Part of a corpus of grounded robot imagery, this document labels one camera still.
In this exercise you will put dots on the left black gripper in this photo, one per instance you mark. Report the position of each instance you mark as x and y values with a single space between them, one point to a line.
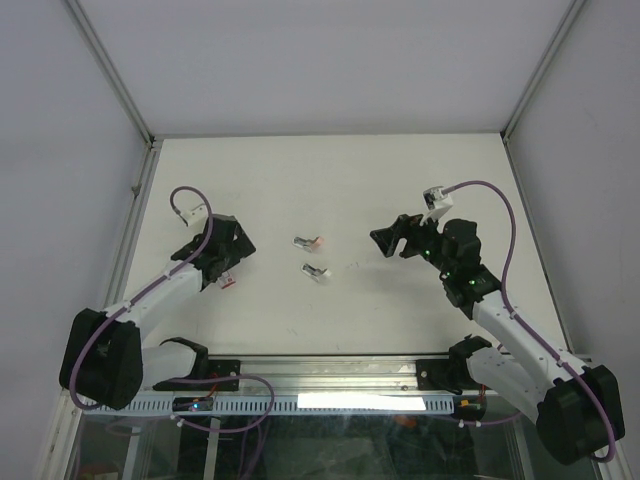
241 248

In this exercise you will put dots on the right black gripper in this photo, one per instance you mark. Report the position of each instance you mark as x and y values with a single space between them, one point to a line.
406 227

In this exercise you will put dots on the red white staple box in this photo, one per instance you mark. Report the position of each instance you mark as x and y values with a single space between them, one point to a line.
225 280

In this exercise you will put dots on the pink stapler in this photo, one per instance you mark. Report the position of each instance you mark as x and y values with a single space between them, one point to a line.
308 244

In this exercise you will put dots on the white stapler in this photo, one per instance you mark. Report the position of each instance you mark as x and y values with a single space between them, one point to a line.
317 274

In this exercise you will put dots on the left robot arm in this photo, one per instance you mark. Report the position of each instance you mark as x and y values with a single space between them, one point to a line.
105 359

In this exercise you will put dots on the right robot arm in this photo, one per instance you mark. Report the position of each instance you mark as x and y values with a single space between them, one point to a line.
575 408

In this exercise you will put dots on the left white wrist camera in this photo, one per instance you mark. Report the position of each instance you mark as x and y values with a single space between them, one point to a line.
192 216

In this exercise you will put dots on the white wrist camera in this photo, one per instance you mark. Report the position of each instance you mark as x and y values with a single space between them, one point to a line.
192 216
438 203

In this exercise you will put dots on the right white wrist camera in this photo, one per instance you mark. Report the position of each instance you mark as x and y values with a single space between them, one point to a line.
438 203

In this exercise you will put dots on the aluminium mounting rail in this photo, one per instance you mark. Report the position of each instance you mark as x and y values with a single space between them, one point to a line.
426 373

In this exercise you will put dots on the white slotted cable duct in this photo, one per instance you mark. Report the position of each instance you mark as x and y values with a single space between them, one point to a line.
156 405

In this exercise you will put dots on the left aluminium frame post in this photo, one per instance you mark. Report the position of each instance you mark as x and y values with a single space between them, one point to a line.
97 49

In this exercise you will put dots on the aluminium frame post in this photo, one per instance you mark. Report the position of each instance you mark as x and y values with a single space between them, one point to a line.
97 49
543 65

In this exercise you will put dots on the right aluminium frame post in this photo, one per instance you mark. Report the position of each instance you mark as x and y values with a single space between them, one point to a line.
543 65

